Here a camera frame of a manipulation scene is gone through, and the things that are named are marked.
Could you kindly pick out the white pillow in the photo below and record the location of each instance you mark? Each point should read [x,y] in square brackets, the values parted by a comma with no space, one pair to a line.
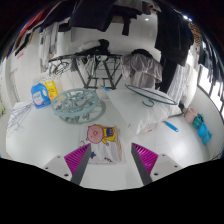
[140,110]

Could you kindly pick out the green plastic hangers bunch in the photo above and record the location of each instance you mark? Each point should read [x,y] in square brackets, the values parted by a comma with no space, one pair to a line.
[60,68]

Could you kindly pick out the yellow detergent bottle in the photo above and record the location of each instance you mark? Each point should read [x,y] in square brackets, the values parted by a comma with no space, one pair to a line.
[52,90]

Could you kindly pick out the blue plastic items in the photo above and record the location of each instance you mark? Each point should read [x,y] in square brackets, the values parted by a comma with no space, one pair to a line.
[202,130]

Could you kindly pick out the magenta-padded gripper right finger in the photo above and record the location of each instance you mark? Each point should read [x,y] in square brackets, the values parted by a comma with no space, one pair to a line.
[146,159]

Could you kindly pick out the dark hanging clothes row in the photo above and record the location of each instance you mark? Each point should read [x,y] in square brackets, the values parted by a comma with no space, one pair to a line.
[173,36]

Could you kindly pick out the round pale green peg hanger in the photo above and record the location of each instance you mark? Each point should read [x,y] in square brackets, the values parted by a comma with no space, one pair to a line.
[56,106]

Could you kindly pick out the blue detergent bottle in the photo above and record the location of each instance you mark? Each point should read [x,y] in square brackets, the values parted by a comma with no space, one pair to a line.
[40,96]

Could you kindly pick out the dark framed window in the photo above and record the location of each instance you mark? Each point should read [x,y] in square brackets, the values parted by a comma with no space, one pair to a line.
[213,90]

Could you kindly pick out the white folded garment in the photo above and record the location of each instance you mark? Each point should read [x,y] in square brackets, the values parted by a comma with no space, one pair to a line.
[90,45]

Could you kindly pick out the dark green hoop hanger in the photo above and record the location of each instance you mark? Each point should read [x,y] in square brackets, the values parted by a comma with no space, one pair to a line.
[146,103]

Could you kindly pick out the colourful hanging clothes row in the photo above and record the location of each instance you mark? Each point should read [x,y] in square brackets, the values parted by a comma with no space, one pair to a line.
[30,28]

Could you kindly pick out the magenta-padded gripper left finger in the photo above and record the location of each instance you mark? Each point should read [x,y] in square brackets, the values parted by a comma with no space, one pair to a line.
[77,159]

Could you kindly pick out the pink wall sign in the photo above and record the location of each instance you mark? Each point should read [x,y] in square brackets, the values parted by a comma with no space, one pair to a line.
[20,54]

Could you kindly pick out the pink bucket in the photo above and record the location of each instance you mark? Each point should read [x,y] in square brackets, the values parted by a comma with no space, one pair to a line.
[190,115]

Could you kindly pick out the cartoon print white towel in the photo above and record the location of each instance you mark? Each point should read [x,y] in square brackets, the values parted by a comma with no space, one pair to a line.
[103,143]

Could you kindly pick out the grey garment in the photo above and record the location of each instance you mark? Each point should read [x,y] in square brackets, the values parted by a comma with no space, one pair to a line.
[141,70]

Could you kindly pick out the black folding drying rack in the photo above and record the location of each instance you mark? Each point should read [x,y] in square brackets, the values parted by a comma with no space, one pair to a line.
[93,71]

